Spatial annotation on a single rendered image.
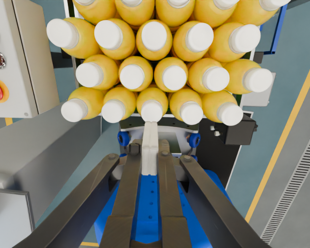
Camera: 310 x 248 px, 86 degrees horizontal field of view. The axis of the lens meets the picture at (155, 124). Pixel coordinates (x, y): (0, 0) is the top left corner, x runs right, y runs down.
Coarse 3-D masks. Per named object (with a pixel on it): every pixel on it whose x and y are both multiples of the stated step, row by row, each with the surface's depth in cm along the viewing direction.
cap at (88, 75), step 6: (78, 66) 27; (84, 66) 27; (90, 66) 27; (96, 66) 28; (78, 72) 27; (84, 72) 27; (90, 72) 27; (96, 72) 27; (78, 78) 28; (84, 78) 28; (90, 78) 28; (96, 78) 28; (84, 84) 28; (90, 84) 28; (96, 84) 28
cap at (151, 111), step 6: (150, 102) 29; (144, 108) 29; (150, 108) 29; (156, 108) 29; (144, 114) 30; (150, 114) 30; (156, 114) 30; (144, 120) 30; (150, 120) 30; (156, 120) 30
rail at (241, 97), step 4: (248, 52) 38; (252, 52) 37; (244, 56) 40; (248, 56) 38; (252, 56) 38; (252, 60) 38; (236, 96) 44; (240, 96) 42; (244, 96) 41; (236, 100) 44; (240, 100) 42; (240, 104) 42
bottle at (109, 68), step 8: (96, 56) 31; (104, 56) 32; (96, 64) 29; (104, 64) 30; (112, 64) 32; (120, 64) 38; (104, 72) 30; (112, 72) 32; (104, 80) 31; (112, 80) 32; (96, 88) 32; (104, 88) 33
